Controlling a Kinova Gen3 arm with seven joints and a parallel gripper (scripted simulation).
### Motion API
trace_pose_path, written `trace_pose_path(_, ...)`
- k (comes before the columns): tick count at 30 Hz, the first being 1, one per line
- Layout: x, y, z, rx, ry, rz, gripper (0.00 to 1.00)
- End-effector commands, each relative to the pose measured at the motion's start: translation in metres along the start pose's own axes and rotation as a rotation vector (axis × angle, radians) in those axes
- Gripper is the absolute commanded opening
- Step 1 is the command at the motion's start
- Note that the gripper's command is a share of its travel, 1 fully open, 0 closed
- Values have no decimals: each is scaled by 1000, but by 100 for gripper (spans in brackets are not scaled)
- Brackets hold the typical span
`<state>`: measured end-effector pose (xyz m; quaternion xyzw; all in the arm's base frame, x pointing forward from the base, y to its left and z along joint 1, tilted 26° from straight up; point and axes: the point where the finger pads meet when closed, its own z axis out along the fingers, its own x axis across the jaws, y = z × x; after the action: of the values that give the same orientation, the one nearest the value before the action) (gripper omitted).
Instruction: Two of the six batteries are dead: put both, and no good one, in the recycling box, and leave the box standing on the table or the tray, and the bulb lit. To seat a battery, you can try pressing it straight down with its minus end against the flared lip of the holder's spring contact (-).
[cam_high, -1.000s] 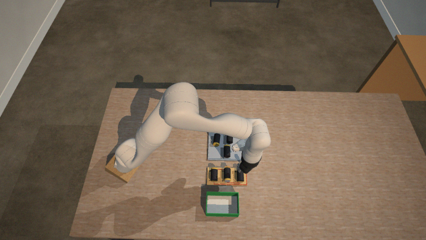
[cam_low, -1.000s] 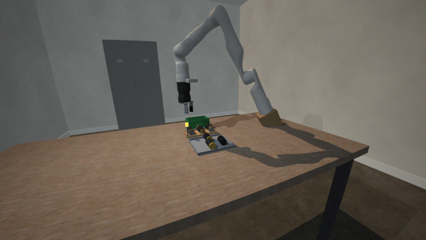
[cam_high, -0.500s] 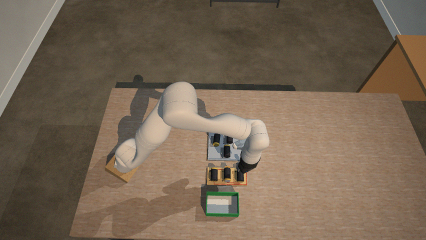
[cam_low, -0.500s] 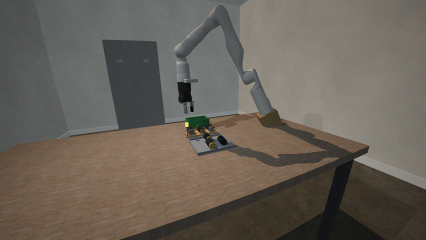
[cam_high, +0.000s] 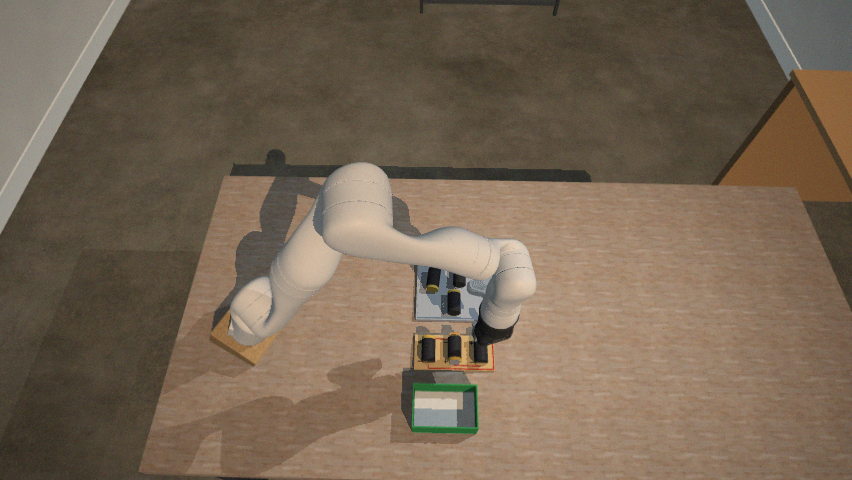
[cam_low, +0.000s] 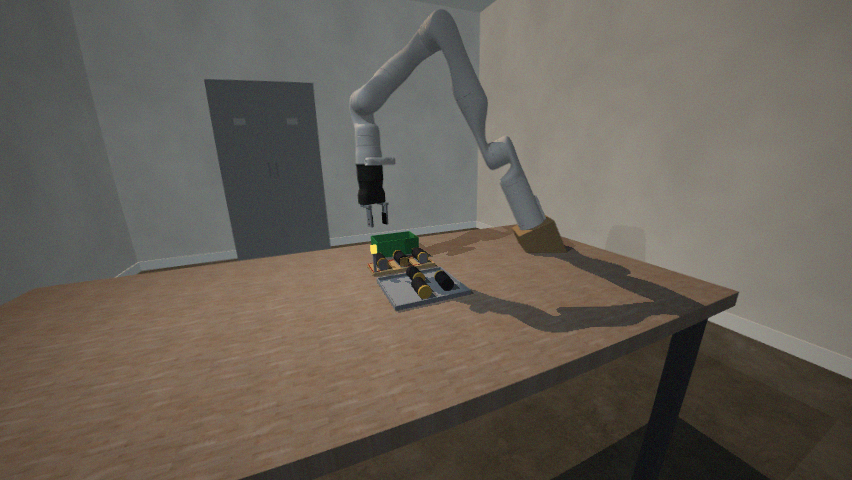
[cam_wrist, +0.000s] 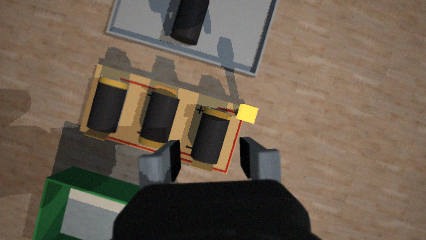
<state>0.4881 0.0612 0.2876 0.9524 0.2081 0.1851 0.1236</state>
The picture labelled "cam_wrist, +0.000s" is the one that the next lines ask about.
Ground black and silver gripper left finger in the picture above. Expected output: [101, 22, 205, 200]
[138, 140, 181, 189]

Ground black cylinder with yellow band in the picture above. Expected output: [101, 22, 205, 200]
[138, 91, 180, 148]
[87, 76, 129, 133]
[170, 0, 210, 45]
[190, 107, 232, 164]

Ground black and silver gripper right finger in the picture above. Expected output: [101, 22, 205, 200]
[239, 137, 281, 183]

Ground green open-top box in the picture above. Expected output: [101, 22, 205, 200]
[32, 166, 140, 240]

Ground grey shallow tray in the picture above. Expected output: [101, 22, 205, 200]
[106, 0, 279, 78]

